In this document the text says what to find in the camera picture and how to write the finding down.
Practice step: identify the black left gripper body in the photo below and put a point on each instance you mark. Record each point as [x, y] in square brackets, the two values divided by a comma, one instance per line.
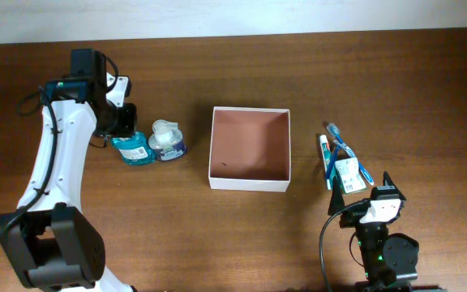
[120, 121]

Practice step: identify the teal mouthwash bottle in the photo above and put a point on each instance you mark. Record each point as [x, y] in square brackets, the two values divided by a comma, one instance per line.
[134, 150]

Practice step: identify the pink open cardboard box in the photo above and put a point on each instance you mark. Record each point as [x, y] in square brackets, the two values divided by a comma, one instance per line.
[250, 149]

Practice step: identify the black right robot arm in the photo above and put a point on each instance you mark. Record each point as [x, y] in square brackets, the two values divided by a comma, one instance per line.
[389, 260]

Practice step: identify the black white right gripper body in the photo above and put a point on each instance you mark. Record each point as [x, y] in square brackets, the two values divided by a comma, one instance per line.
[354, 212]

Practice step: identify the white green toothpaste tube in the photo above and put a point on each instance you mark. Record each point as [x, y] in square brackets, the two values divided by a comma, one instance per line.
[326, 155]

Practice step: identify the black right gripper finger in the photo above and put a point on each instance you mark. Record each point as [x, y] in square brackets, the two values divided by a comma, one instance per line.
[387, 181]
[337, 202]

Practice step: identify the blue toothbrush with clear cap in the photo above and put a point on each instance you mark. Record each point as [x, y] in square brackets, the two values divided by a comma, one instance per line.
[338, 141]

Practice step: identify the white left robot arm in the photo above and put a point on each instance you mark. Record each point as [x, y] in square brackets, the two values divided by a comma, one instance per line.
[48, 241]

